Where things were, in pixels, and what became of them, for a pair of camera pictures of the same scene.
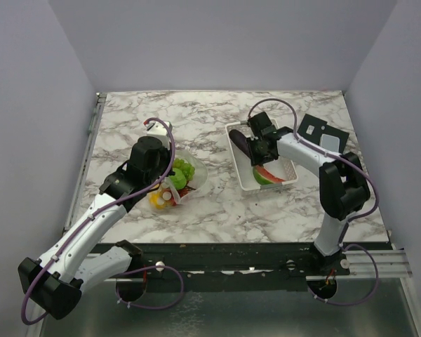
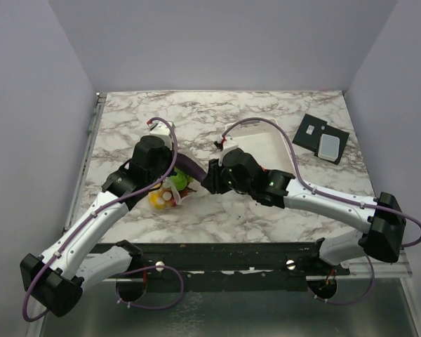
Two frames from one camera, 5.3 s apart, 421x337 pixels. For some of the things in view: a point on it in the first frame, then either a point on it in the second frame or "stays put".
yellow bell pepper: [156, 199] stays put
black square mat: [313, 128] stays put
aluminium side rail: [100, 100] stays put
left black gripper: [167, 154] stays put
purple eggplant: [241, 140] → [186, 165]
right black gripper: [256, 160] → [212, 182]
